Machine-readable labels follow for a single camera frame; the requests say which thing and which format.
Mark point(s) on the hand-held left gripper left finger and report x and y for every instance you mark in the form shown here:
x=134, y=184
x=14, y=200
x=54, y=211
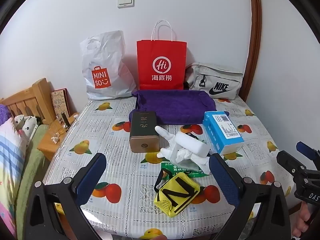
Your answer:
x=90, y=177

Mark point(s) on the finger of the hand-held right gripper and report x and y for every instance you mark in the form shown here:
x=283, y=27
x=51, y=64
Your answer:
x=287, y=160
x=303, y=148

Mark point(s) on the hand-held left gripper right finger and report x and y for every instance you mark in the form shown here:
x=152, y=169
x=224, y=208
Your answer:
x=225, y=180

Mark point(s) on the clear plastic bag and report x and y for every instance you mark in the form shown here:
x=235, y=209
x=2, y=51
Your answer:
x=191, y=165

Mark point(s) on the white small box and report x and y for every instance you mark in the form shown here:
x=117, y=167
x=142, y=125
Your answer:
x=192, y=145

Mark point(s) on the white tissue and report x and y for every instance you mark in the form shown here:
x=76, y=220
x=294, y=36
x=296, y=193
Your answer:
x=182, y=155

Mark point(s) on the dark green wipes packet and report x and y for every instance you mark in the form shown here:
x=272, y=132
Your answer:
x=175, y=171

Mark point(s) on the purple towel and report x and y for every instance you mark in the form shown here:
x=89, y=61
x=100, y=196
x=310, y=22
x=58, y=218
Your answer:
x=175, y=105

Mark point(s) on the person's right hand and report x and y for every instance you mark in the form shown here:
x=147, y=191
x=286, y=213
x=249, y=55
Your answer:
x=302, y=217

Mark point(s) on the fruit print tablecloth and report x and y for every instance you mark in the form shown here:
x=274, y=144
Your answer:
x=125, y=160

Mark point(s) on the blue tissue pack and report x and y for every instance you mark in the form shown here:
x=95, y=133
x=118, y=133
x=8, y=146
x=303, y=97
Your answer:
x=220, y=130

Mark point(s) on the wooden nightstand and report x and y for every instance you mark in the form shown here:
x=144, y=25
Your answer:
x=50, y=142

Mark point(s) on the green blanket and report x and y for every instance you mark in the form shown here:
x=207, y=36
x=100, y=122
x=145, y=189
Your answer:
x=32, y=160

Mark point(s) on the dark green tin box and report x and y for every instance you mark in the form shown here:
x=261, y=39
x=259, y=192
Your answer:
x=143, y=130

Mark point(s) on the white dotted plush toy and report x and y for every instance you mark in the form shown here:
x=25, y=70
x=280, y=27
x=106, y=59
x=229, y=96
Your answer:
x=30, y=125

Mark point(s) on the patterned book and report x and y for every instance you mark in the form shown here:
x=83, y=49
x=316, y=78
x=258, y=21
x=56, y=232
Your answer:
x=58, y=102

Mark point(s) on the striped pillow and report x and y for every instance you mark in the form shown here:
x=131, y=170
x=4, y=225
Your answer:
x=10, y=155

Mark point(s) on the wooden headboard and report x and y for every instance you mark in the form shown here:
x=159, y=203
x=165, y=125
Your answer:
x=32, y=97

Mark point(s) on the grey waist bag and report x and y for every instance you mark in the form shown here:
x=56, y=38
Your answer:
x=220, y=80

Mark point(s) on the purple plush toy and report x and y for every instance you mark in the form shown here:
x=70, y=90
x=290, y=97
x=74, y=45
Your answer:
x=3, y=112

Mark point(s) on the white plastic shopping bag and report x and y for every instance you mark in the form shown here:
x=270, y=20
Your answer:
x=105, y=62

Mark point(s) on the red paper bag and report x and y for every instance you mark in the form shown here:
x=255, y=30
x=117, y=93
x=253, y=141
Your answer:
x=160, y=55

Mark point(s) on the wooden door frame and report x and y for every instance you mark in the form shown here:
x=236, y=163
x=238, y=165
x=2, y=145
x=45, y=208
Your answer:
x=255, y=42

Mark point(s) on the white light switch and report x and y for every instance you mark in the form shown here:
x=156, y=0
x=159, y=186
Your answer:
x=125, y=0

